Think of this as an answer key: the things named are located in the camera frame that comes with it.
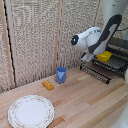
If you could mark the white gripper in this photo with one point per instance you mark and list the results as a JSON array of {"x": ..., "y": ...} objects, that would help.
[{"x": 87, "y": 57}]

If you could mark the yellow bowl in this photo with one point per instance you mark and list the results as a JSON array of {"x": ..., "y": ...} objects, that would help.
[{"x": 106, "y": 56}]

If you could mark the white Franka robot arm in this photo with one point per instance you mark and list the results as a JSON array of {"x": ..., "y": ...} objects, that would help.
[{"x": 96, "y": 38}]

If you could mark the black dish rack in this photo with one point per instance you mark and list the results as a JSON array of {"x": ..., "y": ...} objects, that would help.
[{"x": 110, "y": 66}]

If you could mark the white floral rim plate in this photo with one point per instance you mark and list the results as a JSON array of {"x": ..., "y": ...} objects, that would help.
[{"x": 31, "y": 111}]

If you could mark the blue cup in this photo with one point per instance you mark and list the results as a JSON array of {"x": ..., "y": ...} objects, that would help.
[{"x": 61, "y": 74}]

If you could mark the woven folding screen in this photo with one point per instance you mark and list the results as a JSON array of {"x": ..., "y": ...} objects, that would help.
[{"x": 30, "y": 43}]

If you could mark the white rounded object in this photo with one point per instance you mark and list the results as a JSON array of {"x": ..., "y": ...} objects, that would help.
[{"x": 120, "y": 118}]

